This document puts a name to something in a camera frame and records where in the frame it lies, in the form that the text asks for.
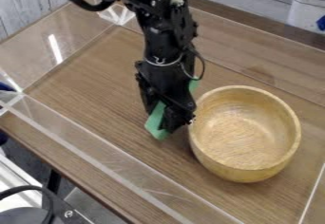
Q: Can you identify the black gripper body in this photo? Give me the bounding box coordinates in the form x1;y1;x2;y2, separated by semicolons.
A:
134;56;199;124

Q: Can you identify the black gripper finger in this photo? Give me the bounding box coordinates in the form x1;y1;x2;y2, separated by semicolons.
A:
159;102;197;134
139;86;159;115

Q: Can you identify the green rectangular block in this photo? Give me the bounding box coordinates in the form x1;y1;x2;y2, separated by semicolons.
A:
145;77;199;140

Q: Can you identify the brown wooden bowl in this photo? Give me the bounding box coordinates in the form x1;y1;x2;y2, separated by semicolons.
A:
187;85;302;183

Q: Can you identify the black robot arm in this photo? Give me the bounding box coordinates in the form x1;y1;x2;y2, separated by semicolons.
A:
70;0;202;134

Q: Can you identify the black table leg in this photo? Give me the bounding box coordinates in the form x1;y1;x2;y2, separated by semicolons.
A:
47;170;63;194

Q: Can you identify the blue object at left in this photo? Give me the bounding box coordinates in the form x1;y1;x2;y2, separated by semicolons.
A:
0;82;15;92

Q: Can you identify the white container at right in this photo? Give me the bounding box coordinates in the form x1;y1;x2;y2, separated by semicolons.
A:
288;0;325;36

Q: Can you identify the clear acrylic corner bracket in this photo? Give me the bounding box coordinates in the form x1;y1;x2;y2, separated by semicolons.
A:
98;3;135;26

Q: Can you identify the clear acrylic barrier wall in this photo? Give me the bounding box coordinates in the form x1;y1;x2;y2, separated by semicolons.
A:
0;0;325;224

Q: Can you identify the black cable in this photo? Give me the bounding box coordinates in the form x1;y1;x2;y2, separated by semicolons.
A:
0;185;55;224

